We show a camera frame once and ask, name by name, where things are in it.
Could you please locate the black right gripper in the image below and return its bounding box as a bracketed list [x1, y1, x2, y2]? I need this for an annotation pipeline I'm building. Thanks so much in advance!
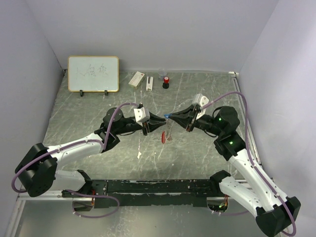
[169, 104, 223, 136]

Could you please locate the grey keyring holder red handle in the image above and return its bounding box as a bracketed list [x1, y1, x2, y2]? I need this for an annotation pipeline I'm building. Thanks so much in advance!
[161, 120, 172, 144]

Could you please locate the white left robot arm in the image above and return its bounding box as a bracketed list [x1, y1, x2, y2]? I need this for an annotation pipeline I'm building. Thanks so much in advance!
[14, 107, 166, 197]

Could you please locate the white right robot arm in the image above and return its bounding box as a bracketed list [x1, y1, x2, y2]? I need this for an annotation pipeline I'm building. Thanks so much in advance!
[168, 105, 301, 237]

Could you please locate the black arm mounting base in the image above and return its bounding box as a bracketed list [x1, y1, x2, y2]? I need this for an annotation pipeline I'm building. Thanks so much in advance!
[78, 179, 228, 212]

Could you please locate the white stapler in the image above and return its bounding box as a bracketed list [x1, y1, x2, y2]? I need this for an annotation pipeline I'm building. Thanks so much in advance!
[146, 76, 154, 91]

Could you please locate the red and black stamp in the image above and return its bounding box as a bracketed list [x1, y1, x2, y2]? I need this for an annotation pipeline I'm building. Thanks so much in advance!
[162, 77, 170, 89]

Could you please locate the white and green carton box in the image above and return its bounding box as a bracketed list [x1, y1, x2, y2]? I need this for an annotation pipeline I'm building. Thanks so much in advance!
[128, 71, 145, 89]

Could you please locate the clear plastic cup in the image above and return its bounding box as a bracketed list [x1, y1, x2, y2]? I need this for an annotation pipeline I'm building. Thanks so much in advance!
[158, 68, 167, 80]

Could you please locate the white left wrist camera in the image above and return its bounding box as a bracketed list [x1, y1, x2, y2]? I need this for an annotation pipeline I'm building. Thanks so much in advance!
[133, 107, 150, 124]

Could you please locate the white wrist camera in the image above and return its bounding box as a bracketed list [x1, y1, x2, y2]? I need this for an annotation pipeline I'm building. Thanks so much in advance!
[192, 93, 209, 121]
[133, 107, 150, 124]

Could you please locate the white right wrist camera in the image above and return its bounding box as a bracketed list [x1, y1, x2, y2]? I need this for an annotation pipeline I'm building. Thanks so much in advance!
[192, 93, 209, 121]

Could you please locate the small whiteboard with yellow frame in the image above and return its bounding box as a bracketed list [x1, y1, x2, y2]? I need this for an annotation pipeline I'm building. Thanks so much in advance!
[67, 55, 119, 92]

